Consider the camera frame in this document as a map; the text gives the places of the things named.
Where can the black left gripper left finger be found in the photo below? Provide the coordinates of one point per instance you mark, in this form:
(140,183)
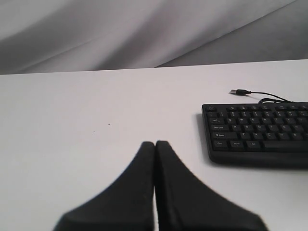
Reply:
(126,205)

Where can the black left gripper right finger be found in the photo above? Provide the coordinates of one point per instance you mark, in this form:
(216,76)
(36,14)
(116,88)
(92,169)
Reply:
(184,203)

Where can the grey backdrop cloth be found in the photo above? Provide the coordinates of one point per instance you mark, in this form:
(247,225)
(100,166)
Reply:
(40,36)

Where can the black Acer keyboard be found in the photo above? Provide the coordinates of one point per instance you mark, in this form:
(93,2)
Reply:
(257,135)

